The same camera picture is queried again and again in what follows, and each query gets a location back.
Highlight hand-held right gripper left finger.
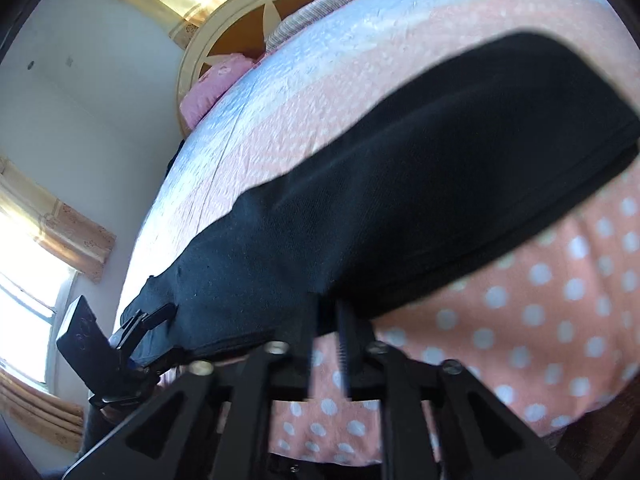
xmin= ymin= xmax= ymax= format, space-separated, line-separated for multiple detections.
xmin=62 ymin=292 xmax=325 ymax=480

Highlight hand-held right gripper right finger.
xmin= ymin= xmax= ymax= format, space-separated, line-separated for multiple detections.
xmin=336 ymin=300 xmax=582 ymax=480

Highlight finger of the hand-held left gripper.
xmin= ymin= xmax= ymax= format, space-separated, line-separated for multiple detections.
xmin=119 ymin=303 xmax=178 ymax=357
xmin=131 ymin=348 xmax=199 ymax=377

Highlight black pants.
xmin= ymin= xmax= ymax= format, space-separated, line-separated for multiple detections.
xmin=120 ymin=32 xmax=640 ymax=368

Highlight side window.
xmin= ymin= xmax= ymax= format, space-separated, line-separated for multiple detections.
xmin=0 ymin=210 xmax=77 ymax=386

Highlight yellow patterned curtain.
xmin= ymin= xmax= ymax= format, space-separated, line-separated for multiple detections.
xmin=0 ymin=157 xmax=117 ymax=283
xmin=0 ymin=370 xmax=86 ymax=453

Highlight polka dot bedspread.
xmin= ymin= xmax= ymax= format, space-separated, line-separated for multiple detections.
xmin=112 ymin=0 xmax=640 ymax=466

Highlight pink pillow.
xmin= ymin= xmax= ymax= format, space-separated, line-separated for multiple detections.
xmin=180 ymin=52 xmax=256 ymax=131

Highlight cream wooden headboard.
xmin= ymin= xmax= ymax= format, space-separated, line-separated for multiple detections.
xmin=176 ymin=0 xmax=381 ymax=138

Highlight striped pillow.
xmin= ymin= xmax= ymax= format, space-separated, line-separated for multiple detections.
xmin=265 ymin=0 xmax=351 ymax=56

